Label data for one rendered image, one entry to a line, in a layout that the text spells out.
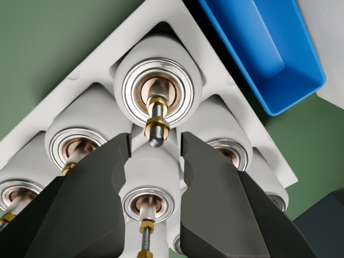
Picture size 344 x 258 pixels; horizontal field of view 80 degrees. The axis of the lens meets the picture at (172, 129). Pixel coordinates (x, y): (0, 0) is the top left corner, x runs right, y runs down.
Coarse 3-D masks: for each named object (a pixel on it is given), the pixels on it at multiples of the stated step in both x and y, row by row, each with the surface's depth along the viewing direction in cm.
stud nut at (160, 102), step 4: (152, 100) 18; (156, 100) 18; (160, 100) 18; (148, 104) 18; (152, 104) 18; (156, 104) 18; (160, 104) 18; (164, 104) 18; (148, 108) 18; (152, 108) 18; (164, 108) 18; (148, 112) 18; (164, 112) 18; (164, 116) 18
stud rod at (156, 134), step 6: (156, 108) 17; (162, 108) 18; (156, 114) 16; (162, 114) 17; (156, 126) 14; (150, 132) 14; (156, 132) 14; (162, 132) 14; (150, 138) 14; (156, 138) 13; (162, 138) 14; (150, 144) 14; (156, 144) 14; (162, 144) 14
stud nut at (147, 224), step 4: (140, 224) 27; (144, 224) 26; (148, 224) 26; (152, 224) 26; (140, 228) 26; (144, 228) 26; (148, 228) 26; (152, 228) 26; (140, 232) 26; (152, 232) 26
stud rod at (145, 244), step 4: (144, 232) 25; (148, 232) 25; (144, 236) 25; (148, 236) 25; (144, 240) 25; (148, 240) 25; (144, 244) 24; (148, 244) 24; (144, 248) 24; (148, 248) 24
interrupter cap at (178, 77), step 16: (144, 64) 20; (160, 64) 20; (176, 64) 20; (128, 80) 21; (144, 80) 21; (160, 80) 21; (176, 80) 21; (128, 96) 21; (144, 96) 22; (176, 96) 22; (192, 96) 22; (128, 112) 22; (144, 112) 22; (176, 112) 22
